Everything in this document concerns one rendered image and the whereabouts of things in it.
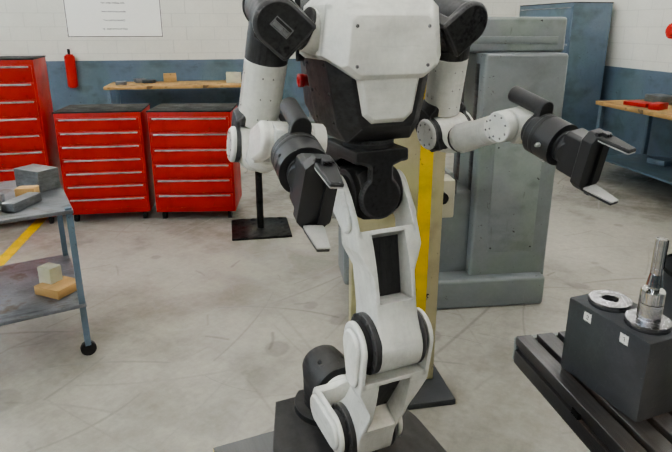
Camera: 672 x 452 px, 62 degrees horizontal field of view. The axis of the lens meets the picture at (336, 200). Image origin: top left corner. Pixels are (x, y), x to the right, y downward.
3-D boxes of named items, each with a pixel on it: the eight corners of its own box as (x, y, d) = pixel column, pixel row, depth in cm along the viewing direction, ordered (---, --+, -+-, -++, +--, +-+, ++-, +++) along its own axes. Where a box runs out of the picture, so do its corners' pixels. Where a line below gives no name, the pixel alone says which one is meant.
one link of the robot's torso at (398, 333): (346, 370, 135) (319, 178, 137) (409, 354, 142) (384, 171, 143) (373, 385, 121) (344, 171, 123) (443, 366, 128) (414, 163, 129)
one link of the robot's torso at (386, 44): (272, 132, 140) (267, -23, 129) (393, 123, 153) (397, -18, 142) (316, 156, 114) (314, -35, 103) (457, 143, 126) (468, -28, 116)
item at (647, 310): (665, 320, 118) (670, 295, 116) (654, 326, 116) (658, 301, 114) (642, 311, 122) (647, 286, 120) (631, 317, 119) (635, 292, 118)
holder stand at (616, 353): (635, 423, 117) (651, 338, 111) (559, 366, 137) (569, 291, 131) (677, 410, 121) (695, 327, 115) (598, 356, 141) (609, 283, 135)
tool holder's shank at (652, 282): (665, 290, 116) (674, 239, 113) (657, 294, 115) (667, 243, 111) (649, 284, 119) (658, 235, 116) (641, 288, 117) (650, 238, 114)
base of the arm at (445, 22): (407, 43, 139) (402, -2, 131) (449, 25, 142) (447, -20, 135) (444, 64, 128) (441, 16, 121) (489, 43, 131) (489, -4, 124)
